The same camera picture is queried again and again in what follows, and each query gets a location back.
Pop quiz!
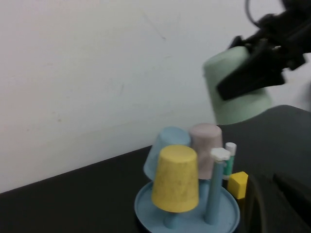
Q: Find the green and white glue stick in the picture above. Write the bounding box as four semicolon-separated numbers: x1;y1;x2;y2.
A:
222;142;237;180

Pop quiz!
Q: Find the yellow cube block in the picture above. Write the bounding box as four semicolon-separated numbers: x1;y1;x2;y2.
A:
227;171;249;200

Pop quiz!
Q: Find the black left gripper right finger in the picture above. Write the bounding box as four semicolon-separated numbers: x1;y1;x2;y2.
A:
274;172;311;233

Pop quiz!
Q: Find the yellow marbled plastic cup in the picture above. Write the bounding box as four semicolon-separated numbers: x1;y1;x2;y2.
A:
151;145;201;214

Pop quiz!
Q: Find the green marbled plastic cup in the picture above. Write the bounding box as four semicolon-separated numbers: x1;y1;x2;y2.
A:
202;46;272;126

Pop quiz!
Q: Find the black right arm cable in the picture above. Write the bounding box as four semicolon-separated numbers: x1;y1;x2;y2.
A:
244;0;260;26

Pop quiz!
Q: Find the pink marbled plastic cup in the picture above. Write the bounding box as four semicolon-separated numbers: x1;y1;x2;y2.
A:
189;123;223;180

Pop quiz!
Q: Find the blue cup stand with pegs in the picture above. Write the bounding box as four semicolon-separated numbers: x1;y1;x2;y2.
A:
134;148;241;233

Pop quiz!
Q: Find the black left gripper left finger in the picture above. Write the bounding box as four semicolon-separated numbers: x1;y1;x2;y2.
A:
242;173;307;233

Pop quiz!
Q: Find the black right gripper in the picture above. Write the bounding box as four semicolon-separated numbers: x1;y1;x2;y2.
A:
216;9;311;101

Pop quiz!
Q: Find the light blue plastic cup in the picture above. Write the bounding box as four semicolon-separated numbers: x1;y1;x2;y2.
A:
143;126;191;180

